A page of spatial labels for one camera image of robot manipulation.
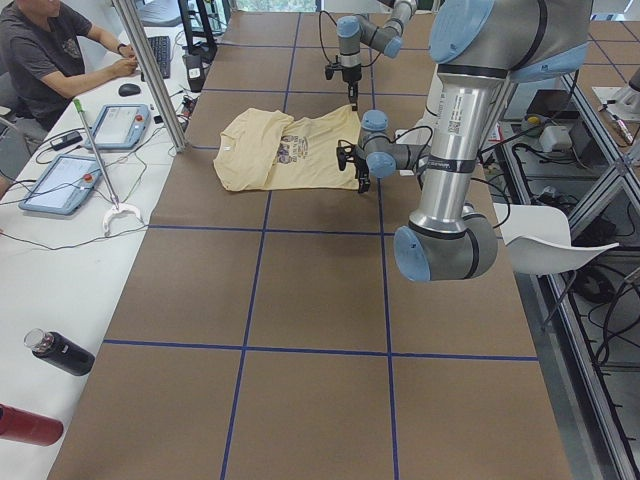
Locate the near blue teach pendant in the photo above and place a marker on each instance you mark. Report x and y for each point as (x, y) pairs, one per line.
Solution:
(64, 186)

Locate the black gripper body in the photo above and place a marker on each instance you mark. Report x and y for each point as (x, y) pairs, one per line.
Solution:
(350, 75)
(360, 171)

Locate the reacher grabber stick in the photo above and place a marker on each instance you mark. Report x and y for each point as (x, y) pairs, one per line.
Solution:
(118, 207)

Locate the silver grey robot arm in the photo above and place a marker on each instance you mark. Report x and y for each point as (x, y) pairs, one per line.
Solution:
(356, 30)
(478, 46)

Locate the black water bottle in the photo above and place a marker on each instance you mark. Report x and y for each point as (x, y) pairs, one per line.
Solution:
(57, 350)

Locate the black computer mouse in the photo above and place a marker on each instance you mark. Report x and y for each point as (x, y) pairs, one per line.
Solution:
(129, 89)

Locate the seated person grey shirt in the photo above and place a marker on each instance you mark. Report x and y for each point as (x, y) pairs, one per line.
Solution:
(40, 49)

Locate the black keyboard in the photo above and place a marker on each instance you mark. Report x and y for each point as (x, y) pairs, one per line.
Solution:
(161, 48)

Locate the cream long sleeve shirt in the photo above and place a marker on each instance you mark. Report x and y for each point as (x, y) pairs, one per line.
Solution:
(270, 150)

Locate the far blue teach pendant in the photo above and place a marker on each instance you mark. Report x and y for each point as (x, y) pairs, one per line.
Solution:
(120, 126)

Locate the blue teach pendant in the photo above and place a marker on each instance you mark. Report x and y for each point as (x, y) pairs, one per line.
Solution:
(64, 186)
(120, 126)

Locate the aluminium frame post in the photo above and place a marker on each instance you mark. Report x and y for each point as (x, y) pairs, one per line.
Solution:
(137, 36)

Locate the red water bottle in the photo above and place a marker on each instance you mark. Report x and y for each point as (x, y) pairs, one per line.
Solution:
(28, 427)

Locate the white plastic chair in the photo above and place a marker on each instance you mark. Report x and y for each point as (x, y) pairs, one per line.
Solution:
(538, 240)

